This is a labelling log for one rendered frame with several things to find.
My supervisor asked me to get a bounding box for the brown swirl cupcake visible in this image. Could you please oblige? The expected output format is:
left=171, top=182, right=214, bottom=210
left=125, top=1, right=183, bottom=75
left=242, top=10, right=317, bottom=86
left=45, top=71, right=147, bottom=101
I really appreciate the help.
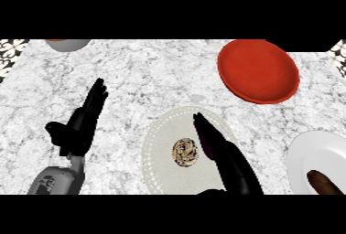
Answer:
left=169, top=137, right=199, bottom=168

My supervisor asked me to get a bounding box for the brown sausage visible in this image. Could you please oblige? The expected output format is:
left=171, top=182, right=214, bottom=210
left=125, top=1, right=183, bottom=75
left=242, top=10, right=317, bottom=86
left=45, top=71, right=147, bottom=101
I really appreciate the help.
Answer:
left=305, top=169, right=346, bottom=196

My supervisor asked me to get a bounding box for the grey bowl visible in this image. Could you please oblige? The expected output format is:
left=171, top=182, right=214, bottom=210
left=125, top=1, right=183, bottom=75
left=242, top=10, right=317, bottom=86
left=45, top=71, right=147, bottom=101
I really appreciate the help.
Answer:
left=42, top=39, right=93, bottom=53

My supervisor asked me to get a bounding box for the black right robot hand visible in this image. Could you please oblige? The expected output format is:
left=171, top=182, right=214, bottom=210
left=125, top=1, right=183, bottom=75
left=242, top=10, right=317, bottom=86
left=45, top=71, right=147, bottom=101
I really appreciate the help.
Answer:
left=192, top=112, right=264, bottom=196

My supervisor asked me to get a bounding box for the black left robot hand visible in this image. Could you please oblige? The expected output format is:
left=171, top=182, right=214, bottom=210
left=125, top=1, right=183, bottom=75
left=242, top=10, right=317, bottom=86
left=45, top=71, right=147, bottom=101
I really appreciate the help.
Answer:
left=42, top=77, right=109, bottom=157

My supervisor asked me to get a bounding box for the pale oval placemat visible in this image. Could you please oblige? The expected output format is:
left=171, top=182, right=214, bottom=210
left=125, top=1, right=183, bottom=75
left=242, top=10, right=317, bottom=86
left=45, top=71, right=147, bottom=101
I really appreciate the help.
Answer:
left=140, top=105, right=240, bottom=196

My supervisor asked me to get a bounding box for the red bowl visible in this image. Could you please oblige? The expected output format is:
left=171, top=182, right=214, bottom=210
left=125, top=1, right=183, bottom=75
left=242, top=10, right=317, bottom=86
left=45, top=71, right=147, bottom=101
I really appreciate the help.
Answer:
left=215, top=39, right=301, bottom=105

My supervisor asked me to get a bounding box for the white plate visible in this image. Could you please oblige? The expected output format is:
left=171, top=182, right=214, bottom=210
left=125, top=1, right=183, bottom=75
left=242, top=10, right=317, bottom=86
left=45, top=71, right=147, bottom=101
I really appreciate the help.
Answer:
left=285, top=130, right=346, bottom=196

